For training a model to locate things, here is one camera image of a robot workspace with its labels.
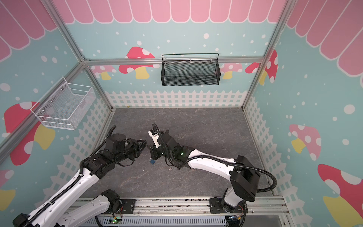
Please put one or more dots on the white wire wall basket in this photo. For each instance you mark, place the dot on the white wire wall basket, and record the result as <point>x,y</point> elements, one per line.
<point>64,106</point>

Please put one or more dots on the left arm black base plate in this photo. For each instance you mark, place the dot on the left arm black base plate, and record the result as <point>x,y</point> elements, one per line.
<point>124,206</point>

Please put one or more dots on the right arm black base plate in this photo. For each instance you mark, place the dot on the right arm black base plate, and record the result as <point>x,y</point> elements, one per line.
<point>218,206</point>

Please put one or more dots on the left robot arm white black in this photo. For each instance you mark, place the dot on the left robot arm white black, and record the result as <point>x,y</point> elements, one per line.
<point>114,149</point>

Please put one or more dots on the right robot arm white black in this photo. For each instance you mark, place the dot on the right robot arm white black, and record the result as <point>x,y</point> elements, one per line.
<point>246,180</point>

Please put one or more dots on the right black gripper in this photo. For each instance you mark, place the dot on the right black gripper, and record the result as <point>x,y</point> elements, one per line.
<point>156,149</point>

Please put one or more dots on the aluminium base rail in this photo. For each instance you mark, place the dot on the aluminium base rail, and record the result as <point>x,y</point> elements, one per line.
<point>199,206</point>

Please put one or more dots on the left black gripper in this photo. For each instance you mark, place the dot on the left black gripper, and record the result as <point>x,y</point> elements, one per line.
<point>137,146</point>

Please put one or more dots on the black mesh wall basket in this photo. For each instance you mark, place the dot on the black mesh wall basket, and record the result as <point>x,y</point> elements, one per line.
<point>197,69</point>

